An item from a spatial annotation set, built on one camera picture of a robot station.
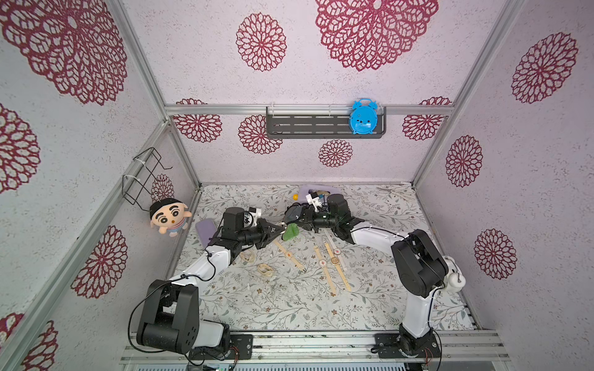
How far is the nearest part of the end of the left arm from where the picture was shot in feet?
2.16

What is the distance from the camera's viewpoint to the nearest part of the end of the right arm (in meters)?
0.74

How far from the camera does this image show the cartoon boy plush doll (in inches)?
32.8
